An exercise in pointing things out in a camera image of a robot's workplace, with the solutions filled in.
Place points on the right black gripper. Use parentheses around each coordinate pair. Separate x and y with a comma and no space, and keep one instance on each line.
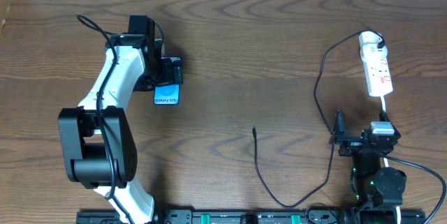
(353,139)

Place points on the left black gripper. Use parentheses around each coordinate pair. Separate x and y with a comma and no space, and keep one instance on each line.
(171,74)

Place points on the blue Galaxy smartphone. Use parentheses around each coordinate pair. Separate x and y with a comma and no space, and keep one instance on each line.
(168,92)

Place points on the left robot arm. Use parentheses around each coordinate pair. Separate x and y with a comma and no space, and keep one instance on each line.
(98,148)

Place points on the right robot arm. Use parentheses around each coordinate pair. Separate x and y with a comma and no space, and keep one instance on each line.
(379,189)

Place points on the white charger adapter plug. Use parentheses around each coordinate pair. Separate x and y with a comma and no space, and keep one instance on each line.
(372,43)

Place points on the white power strip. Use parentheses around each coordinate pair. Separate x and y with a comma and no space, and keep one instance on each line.
(377,73)

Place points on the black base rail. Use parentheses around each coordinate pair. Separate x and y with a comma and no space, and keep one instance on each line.
(185,216)

